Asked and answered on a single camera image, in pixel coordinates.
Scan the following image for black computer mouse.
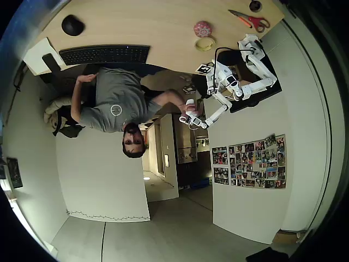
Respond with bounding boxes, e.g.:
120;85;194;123
61;14;85;36

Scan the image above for blue crate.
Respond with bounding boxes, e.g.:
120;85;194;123
190;177;213;190

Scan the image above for black base board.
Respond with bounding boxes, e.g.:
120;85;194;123
216;49;282;114

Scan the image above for red-handled scissors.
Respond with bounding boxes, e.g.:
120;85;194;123
228;9;271;34

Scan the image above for black cable beside desk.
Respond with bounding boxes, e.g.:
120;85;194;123
12;62;29;93

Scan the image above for person in gray t-shirt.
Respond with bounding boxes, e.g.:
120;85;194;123
79;67;164;159

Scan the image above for black phone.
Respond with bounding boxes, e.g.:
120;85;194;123
41;53;61;74

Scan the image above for person's left forearm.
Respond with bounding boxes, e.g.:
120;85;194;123
70;81;84;123

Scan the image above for pink ball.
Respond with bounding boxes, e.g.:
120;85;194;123
193;20;213;38

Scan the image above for large photo collage poster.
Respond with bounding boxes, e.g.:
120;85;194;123
228;133;287;189

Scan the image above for yellowish tape roll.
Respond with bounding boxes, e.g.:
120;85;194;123
194;37;216;52

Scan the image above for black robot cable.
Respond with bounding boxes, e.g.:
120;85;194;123
212;46;246;91

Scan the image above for black-and-white fiducial marker card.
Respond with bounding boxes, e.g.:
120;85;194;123
195;63;214;75

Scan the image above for small photo sheet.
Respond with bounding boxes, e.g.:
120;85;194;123
213;166;230;186
212;146;228;165

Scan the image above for black bag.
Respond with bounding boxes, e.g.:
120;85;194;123
52;108;86;139

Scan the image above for white paper pad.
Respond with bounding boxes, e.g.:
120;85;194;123
22;37;57;75

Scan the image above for dark framed picture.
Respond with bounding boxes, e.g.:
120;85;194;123
6;157;23;189

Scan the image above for person's left hand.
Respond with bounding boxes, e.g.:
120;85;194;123
76;73;99;84

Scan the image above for cardboard box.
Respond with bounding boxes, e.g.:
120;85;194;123
271;229;302;245

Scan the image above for person's right hand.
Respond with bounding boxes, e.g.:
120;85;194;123
180;100;203;118

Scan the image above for black keyboard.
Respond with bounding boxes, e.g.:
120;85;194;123
58;44;151;66

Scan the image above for white leader arm handle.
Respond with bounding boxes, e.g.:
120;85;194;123
179;99;208;130

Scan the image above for person's right forearm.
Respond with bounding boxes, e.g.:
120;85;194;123
158;89;189;110

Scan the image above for steel refrigerator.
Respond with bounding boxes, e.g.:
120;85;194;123
173;114;209;165

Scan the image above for white leader robot arm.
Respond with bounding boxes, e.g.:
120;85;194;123
202;63;233;129

